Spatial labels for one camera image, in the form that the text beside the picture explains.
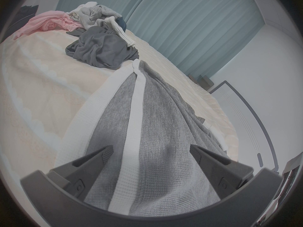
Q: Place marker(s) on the grey bedside table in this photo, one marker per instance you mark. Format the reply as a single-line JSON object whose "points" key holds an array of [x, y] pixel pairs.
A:
{"points": [[204, 81]]}

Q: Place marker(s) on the dark grey garment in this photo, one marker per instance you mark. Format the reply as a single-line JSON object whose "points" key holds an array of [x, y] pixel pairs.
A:
{"points": [[101, 48]]}

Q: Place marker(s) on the pink garment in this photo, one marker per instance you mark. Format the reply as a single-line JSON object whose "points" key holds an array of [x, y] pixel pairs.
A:
{"points": [[47, 22]]}

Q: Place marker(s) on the grey white-sleeved top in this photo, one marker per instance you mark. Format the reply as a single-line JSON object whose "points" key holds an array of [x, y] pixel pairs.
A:
{"points": [[151, 136]]}

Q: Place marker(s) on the bed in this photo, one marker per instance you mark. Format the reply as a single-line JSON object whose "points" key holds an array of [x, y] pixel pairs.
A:
{"points": [[47, 84]]}

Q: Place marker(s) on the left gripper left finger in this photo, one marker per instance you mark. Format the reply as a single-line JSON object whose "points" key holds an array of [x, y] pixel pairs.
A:
{"points": [[87, 174]]}

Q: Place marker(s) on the dark blue garment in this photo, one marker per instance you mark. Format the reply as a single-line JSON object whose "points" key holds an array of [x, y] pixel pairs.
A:
{"points": [[122, 24]]}

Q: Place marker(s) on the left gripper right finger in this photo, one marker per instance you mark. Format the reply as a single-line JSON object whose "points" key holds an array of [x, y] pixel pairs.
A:
{"points": [[220, 174]]}

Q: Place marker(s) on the dark grey folded mat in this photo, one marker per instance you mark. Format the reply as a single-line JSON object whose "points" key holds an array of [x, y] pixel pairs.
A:
{"points": [[27, 15]]}

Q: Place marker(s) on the pale grey white garment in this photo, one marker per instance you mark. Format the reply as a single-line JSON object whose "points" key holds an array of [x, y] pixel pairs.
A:
{"points": [[94, 13]]}

